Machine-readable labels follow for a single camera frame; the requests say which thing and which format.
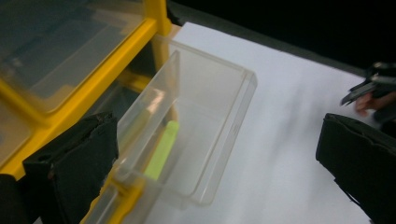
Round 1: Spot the single clear plastic drawer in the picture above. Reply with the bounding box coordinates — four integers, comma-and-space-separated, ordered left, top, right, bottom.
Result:
113, 34, 259, 208

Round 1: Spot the set of clear cabinet drawers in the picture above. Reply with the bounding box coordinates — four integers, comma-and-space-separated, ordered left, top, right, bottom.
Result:
0, 0, 148, 224

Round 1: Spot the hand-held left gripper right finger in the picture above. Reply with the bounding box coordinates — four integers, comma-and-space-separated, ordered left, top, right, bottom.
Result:
316, 112, 396, 224

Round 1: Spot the light green chalk stick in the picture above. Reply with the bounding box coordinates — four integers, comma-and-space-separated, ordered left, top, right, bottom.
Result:
143, 120, 180, 181

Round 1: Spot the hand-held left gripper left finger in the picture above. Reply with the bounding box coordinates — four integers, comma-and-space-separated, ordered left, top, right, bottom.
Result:
22, 111, 120, 224

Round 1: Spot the yellow organizer cabinet with handle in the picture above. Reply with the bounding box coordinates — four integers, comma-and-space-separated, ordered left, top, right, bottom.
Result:
0, 0, 173, 224

